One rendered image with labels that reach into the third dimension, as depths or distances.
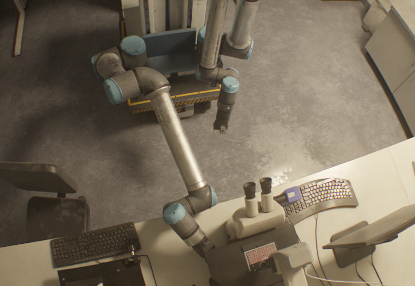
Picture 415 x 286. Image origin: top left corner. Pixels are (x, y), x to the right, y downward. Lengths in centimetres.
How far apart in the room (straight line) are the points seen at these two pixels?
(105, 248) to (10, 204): 132
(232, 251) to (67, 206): 101
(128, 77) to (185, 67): 84
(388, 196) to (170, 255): 123
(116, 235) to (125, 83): 67
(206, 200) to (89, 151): 133
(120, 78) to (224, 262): 84
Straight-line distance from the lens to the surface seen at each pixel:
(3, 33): 372
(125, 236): 145
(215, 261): 124
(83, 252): 148
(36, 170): 143
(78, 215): 182
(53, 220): 188
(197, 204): 132
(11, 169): 150
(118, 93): 129
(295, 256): 95
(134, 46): 187
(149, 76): 130
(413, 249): 194
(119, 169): 234
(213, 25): 156
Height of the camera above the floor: 218
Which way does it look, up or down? 66 degrees down
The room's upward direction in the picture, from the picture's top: 9 degrees clockwise
